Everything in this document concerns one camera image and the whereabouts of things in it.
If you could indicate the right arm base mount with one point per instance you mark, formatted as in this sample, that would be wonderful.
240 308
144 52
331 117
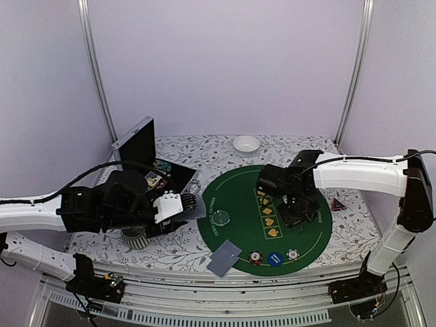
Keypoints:
362 286

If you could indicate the right aluminium frame post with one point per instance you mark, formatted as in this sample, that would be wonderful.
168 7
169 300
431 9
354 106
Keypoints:
363 40

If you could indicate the left aluminium frame post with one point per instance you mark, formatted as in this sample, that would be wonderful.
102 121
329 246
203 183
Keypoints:
87 32

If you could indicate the blue small blind button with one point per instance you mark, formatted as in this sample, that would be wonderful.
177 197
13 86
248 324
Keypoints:
275 259

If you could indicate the red chip stack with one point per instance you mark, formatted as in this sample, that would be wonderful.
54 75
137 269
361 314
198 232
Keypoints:
255 258

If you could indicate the white ceramic bowl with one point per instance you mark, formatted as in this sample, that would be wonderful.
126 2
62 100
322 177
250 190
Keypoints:
246 144

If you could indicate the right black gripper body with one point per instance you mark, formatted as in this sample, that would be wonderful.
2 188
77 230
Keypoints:
300 210

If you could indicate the aluminium poker chip case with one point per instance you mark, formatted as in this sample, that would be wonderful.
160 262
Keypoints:
138 145

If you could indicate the blue playing card deck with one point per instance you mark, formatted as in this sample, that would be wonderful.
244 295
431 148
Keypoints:
197 207

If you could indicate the dealt blue playing card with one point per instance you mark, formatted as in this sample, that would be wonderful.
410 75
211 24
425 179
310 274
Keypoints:
226 248

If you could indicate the round green poker mat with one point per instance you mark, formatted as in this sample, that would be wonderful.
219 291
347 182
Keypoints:
255 224

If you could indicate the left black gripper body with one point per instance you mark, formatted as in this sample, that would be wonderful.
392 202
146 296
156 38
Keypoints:
159 230

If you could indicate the poker chips back row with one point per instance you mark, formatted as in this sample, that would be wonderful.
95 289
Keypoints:
162 166

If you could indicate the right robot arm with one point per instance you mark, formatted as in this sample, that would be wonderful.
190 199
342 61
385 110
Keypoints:
402 176

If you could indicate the red black triangle button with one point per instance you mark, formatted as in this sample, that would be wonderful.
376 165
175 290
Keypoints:
337 205

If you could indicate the striped ceramic mug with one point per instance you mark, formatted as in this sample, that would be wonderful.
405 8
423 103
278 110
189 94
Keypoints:
135 238

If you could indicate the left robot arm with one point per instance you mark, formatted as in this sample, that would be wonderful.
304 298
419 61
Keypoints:
125 200

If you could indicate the white chip stack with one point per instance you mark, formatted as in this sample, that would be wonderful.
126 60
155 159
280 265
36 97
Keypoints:
292 255

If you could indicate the clear acrylic dealer button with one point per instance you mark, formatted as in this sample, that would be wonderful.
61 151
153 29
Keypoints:
221 218

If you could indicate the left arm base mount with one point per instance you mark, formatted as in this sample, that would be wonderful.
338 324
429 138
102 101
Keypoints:
109 288

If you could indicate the aluminium frame post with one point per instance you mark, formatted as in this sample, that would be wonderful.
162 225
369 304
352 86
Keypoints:
87 32
363 40

